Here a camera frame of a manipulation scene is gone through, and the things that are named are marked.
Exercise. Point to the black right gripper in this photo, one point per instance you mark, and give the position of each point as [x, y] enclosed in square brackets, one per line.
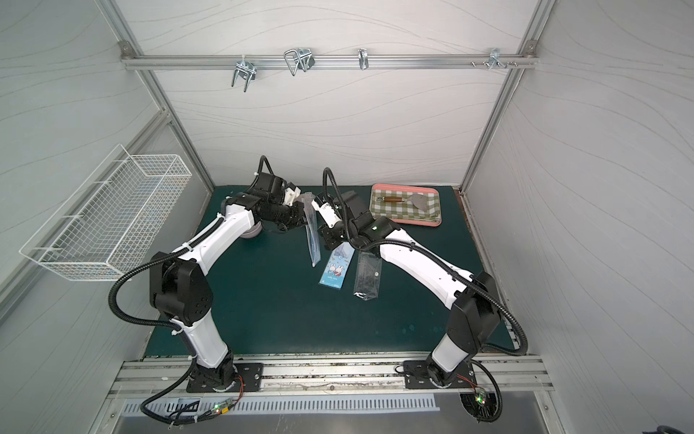
[325, 232]

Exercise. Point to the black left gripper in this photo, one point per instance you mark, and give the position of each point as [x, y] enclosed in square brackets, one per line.
[295, 212]

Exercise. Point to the clear ruler set pouch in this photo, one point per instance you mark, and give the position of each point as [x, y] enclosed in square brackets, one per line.
[307, 199]

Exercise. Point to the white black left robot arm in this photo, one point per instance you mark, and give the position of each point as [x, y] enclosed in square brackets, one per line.
[180, 292]

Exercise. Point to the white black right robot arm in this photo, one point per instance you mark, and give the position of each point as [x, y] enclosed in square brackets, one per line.
[477, 319]

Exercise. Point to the blue printed ruler set card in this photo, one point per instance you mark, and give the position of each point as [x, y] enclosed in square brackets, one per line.
[337, 266]

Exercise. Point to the purple striped bowl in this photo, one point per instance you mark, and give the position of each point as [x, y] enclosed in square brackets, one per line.
[253, 232]

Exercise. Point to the pink plastic tray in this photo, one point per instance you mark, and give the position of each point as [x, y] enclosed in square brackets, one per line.
[406, 205]

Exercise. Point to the green white checkered cloth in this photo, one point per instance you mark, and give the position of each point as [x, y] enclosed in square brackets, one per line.
[406, 205]

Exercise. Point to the metal u-bolt clamp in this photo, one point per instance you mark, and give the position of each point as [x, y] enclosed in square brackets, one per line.
[299, 59]
[363, 59]
[245, 72]

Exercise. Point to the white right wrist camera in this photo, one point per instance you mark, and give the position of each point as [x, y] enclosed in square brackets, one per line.
[327, 212]

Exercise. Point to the wooden handled metal scraper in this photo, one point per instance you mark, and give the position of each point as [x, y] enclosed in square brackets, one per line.
[417, 200]

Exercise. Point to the aluminium overhead rail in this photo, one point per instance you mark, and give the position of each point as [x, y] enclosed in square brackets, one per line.
[324, 62]

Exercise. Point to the white wire basket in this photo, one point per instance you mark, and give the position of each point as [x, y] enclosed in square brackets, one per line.
[106, 227]

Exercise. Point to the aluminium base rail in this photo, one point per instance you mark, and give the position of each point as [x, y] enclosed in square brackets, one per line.
[286, 374]

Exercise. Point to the metal bracket clamp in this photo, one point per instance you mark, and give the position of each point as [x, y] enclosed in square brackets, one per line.
[494, 61]

